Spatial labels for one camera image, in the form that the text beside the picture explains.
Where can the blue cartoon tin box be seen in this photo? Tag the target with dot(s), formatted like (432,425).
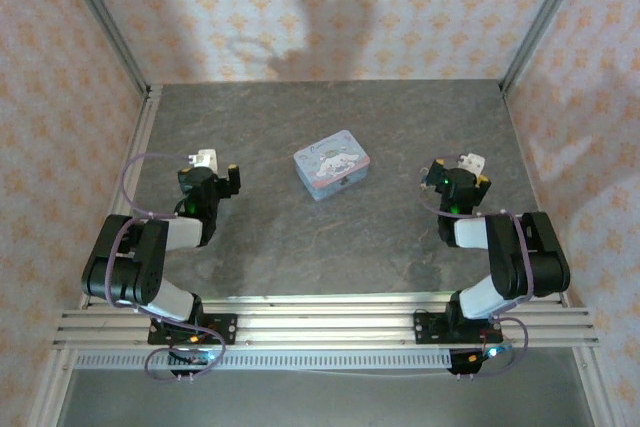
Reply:
(330,162)

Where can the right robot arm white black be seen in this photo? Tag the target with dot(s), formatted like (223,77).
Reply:
(525,257)

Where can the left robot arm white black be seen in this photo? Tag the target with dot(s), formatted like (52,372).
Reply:
(125,267)

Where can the controller board with LED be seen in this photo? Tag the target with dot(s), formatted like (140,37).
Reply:
(472,359)
(200,358)

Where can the aluminium mounting beam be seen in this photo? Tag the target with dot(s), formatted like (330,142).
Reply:
(325,322)

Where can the aluminium side rail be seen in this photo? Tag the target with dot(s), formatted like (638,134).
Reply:
(534,172)
(137,147)

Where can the aluminium frame post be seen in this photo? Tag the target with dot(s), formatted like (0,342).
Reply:
(103,12)
(546,12)

